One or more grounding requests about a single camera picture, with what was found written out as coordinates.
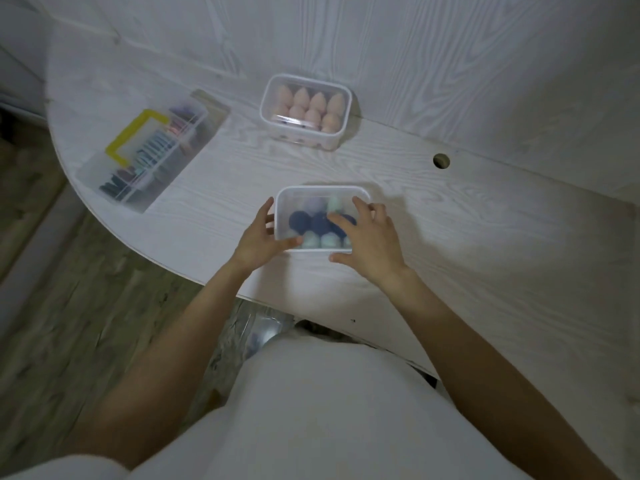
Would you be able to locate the person's right hand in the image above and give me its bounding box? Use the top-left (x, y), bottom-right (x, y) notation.
top-left (327, 196), bottom-right (410, 291)

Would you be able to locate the person's left hand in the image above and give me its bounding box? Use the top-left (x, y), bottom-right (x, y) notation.
top-left (233, 197), bottom-right (304, 275)

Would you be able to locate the clear box with lid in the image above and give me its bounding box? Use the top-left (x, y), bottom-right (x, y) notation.
top-left (274, 185), bottom-right (372, 253)

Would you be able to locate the person's right forearm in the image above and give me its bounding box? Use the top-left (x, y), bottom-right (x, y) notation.
top-left (385, 267), bottom-right (623, 480)

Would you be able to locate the person's left forearm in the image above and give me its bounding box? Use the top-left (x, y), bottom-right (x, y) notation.
top-left (62, 260), bottom-right (261, 471)

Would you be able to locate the pile of blue green sponges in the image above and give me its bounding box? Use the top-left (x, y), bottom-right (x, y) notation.
top-left (288, 196), bottom-right (358, 249)

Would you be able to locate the clear plastic bag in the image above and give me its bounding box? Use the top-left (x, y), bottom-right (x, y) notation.
top-left (235, 304), bottom-right (297, 360)

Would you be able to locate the clear box without lid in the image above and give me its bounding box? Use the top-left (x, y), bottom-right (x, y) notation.
top-left (259, 73), bottom-right (354, 152)

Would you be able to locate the group of pink makeup sponges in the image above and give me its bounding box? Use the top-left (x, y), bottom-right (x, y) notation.
top-left (272, 84), bottom-right (347, 147)

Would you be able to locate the person's white shirt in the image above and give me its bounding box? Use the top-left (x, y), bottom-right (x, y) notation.
top-left (0, 329), bottom-right (533, 480)

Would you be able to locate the row of dark cosmetic items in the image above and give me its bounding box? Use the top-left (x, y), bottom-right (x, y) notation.
top-left (98, 106), bottom-right (197, 201)

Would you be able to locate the clear case with yellow handle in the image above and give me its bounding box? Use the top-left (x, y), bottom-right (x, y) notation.
top-left (75, 89), bottom-right (232, 215)

